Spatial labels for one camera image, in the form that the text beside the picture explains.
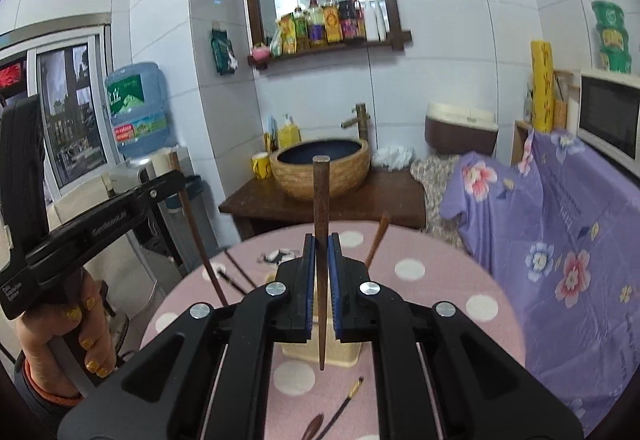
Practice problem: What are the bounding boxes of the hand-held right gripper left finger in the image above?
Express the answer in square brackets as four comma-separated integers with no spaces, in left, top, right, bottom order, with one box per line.
[57,234,317,440]

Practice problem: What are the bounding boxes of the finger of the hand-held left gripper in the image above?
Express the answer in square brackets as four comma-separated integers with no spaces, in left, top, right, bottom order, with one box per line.
[127,169,187,222]

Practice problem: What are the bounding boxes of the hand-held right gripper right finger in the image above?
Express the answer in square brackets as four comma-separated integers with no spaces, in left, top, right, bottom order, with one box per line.
[327,232,585,440]

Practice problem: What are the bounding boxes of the brown wooden handled spoon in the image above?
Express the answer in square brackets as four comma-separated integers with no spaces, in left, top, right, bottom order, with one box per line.
[363,211,392,269]
[301,414,326,440]

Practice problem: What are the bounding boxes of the brown wooden chopstick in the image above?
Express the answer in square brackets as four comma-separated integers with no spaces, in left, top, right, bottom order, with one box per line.
[171,154,230,307]
[312,155,331,370]

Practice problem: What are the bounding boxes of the cream plastic utensil holder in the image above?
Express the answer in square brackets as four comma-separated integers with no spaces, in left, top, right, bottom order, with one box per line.
[265,269,363,369]

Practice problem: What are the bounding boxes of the person's left forearm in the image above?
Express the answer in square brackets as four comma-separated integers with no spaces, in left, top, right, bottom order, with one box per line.
[12,360,86,431]

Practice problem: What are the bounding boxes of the person's left hand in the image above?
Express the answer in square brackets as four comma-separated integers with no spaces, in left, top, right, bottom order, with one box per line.
[15,269,118,404]

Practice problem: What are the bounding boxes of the beige cup tube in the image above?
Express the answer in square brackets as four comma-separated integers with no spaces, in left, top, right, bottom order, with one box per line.
[150,147,181,181]

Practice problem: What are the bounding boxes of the grey water dispenser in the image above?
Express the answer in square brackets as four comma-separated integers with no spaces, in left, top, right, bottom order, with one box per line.
[107,145,206,271]

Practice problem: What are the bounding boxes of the beige cloth cover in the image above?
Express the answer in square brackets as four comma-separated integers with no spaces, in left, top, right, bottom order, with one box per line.
[47,172,131,241]

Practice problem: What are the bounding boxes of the blue water jug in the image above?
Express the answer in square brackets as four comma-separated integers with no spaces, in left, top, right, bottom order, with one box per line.
[104,61,171,160]

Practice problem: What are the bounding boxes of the metal framed window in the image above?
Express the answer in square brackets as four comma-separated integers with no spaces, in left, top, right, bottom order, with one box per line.
[0,32,113,201]

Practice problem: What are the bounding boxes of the dark wooden vanity cabinet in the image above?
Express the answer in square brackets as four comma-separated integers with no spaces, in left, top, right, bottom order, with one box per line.
[218,170,426,241]

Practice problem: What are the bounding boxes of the woven pattern sink basin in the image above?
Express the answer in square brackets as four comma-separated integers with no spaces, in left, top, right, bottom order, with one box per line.
[269,137,372,201]

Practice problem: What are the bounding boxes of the yellow mug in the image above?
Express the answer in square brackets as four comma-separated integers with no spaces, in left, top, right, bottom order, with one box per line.
[251,151,273,180]

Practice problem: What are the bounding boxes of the pink polka dot tablecloth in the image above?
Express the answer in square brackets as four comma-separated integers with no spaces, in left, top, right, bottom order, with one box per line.
[140,220,528,440]

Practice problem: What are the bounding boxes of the white plastic bag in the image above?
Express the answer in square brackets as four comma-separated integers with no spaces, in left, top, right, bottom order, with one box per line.
[372,145,416,170]

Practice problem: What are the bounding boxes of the yellow soap pump bottle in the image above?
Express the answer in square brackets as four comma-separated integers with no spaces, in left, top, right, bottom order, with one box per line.
[276,114,302,150]

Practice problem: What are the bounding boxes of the grey patterned cloth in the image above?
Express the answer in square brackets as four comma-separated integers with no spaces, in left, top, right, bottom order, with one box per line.
[410,154,468,251]

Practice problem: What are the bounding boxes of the green packet on hook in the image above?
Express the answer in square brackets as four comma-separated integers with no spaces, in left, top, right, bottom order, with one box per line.
[210,22,238,75]

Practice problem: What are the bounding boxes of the bronze faucet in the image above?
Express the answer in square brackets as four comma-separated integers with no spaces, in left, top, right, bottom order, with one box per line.
[341,103,371,141]

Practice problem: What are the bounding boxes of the brown and cream storage bin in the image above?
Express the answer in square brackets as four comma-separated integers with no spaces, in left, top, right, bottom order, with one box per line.
[425,102,501,156]

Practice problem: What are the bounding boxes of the wooden framed mirror with shelf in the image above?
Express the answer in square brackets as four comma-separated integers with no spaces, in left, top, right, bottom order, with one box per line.
[237,0,413,71]

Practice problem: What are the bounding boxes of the yellow green seasoning packet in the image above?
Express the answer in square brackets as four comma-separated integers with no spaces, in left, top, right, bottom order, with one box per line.
[274,14,297,56]

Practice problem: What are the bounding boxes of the green bottle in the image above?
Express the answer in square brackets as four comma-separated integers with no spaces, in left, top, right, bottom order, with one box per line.
[292,6,311,52]

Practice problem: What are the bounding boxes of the wooden shelf unit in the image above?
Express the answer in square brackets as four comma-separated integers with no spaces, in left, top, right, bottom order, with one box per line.
[512,120,533,166]

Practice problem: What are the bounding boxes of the oil bottle with purple label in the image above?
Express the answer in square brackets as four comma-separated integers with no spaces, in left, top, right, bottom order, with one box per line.
[306,0,327,47]

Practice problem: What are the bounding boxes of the oil bottle with orange label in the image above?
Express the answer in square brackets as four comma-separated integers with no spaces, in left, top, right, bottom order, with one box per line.
[322,0,343,44]

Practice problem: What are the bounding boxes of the purple floral cloth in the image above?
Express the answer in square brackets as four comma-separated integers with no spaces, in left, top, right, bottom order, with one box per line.
[440,130,640,436]

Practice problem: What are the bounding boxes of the dark soy sauce bottle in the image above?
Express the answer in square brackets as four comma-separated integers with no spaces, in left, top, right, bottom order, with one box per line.
[338,0,367,42]

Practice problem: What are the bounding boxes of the glass jar with yellow grains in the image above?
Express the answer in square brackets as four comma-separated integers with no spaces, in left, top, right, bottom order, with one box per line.
[552,70,581,131]

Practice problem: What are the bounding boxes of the yellow paper roll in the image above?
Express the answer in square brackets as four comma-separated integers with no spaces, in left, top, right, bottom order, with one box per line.
[530,39,556,133]

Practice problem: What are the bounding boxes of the white microwave oven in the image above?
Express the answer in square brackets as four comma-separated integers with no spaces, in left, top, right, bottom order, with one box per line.
[577,67,640,171]

